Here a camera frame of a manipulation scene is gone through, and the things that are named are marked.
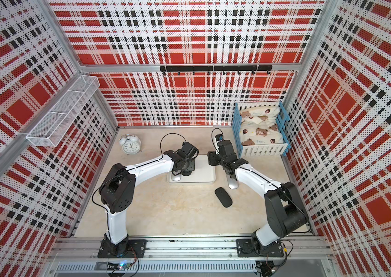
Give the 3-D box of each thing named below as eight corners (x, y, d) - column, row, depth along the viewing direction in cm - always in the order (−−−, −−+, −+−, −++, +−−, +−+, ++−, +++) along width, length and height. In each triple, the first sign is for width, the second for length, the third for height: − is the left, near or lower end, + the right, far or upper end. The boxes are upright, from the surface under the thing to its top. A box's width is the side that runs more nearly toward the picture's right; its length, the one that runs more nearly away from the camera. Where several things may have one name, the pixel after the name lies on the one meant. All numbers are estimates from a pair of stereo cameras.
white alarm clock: (125, 155, 108) (117, 143, 98) (128, 146, 113) (121, 134, 103) (140, 155, 108) (133, 143, 98) (143, 146, 113) (137, 134, 103)
